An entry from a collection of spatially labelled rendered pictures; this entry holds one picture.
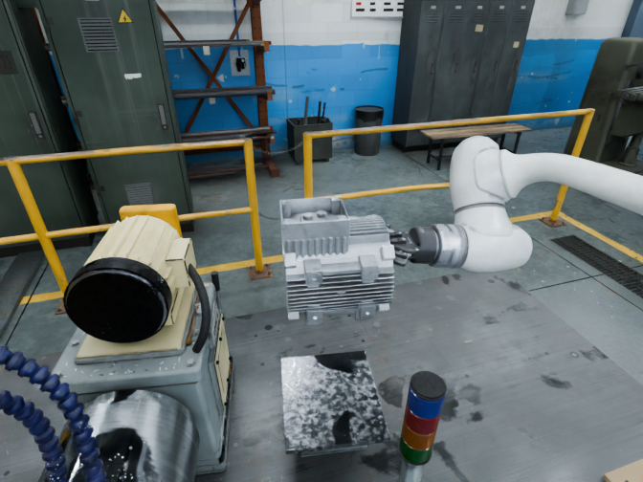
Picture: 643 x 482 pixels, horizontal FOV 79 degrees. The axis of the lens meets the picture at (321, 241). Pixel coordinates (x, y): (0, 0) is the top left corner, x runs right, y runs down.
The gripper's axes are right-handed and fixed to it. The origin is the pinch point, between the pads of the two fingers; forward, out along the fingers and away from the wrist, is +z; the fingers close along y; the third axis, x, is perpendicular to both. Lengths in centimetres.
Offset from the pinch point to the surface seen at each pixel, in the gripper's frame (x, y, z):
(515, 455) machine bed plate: 52, 14, -51
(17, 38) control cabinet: -3, -243, 170
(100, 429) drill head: 25, 21, 39
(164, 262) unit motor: 9.0, -4.9, 32.7
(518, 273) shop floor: 116, -161, -187
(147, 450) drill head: 26.7, 23.8, 30.7
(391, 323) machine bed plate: 53, -36, -34
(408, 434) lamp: 25.4, 24.1, -13.6
